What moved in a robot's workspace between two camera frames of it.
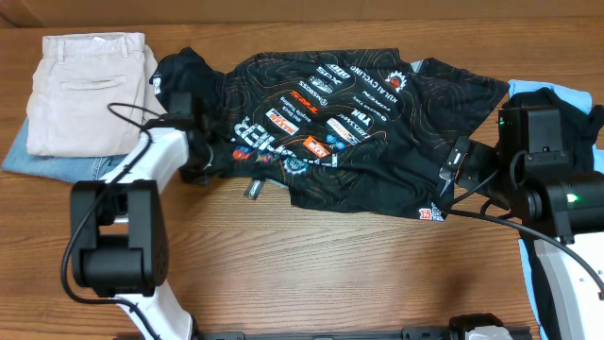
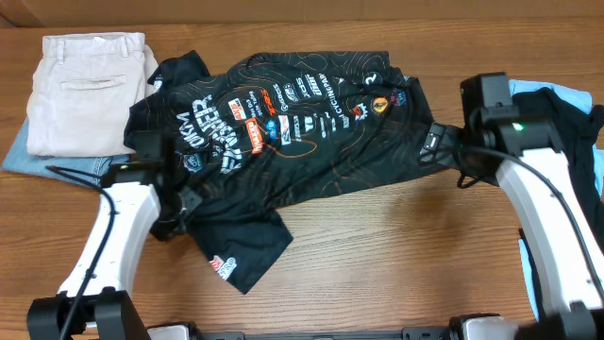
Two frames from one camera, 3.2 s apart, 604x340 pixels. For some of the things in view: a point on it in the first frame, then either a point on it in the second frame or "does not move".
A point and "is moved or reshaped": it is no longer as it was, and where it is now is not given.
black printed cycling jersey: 371,127 is moved or reshaped
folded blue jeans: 75,169 does not move
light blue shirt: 527,253 does not move
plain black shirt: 581,132 does not move
